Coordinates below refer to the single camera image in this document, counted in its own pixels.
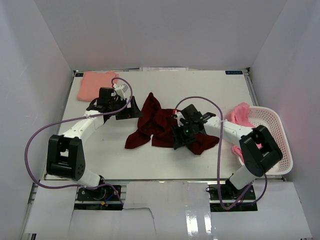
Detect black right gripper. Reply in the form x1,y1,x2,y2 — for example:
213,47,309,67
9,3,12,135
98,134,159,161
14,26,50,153
170,122,197,150

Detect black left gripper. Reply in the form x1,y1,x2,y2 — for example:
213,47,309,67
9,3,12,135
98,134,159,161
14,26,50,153
109,96,143,120

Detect dark red t shirt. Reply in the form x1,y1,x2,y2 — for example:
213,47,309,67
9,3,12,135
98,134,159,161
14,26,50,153
124,92,220,156

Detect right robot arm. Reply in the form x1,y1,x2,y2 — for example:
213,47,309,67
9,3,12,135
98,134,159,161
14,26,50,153
172,104,283,200

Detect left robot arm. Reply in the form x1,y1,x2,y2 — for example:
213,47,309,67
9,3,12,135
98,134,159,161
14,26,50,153
46,84,143,200

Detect papers behind table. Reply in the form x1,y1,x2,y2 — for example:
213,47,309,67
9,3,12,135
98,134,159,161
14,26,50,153
139,67,189,72

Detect folded salmon t shirt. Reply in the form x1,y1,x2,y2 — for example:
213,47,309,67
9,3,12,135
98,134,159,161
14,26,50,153
77,71,119,102

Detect pink t shirt in basket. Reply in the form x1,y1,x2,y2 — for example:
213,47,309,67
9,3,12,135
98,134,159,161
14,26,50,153
225,102,254,164

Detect white perforated plastic basket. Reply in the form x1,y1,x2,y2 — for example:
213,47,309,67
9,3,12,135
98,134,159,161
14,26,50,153
248,106,293,176

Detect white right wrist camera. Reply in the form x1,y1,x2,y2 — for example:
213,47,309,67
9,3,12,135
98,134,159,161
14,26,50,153
172,109,184,127

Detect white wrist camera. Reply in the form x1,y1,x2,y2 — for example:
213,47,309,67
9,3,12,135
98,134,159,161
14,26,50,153
113,84,129,99
172,109,184,127

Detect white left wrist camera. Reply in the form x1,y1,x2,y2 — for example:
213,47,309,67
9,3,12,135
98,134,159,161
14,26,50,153
113,84,129,99

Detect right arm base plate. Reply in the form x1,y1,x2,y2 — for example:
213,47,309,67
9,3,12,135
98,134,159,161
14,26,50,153
205,184,256,201

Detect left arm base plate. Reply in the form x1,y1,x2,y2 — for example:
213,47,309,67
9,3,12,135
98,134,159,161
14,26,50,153
76,185,122,202

